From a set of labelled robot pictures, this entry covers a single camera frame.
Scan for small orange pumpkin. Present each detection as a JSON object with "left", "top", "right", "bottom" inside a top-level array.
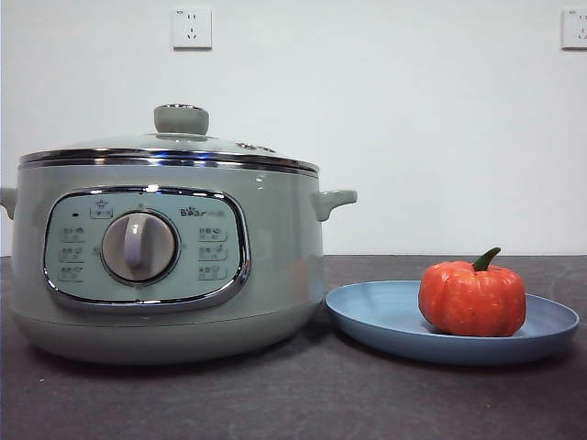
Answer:
[{"left": 418, "top": 247, "right": 528, "bottom": 338}]

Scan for pale green electric steamer pot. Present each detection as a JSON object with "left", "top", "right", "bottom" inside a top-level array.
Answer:
[{"left": 0, "top": 160, "right": 359, "bottom": 366}]

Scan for white wall socket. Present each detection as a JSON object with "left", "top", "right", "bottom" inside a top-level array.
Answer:
[
  {"left": 172, "top": 6, "right": 214, "bottom": 51},
  {"left": 560, "top": 7, "right": 587, "bottom": 50}
]

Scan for blue plate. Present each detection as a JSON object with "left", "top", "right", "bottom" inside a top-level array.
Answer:
[{"left": 325, "top": 280, "right": 581, "bottom": 367}]

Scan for glass lid with green knob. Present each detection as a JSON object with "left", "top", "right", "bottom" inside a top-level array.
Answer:
[{"left": 19, "top": 103, "right": 320, "bottom": 176}]

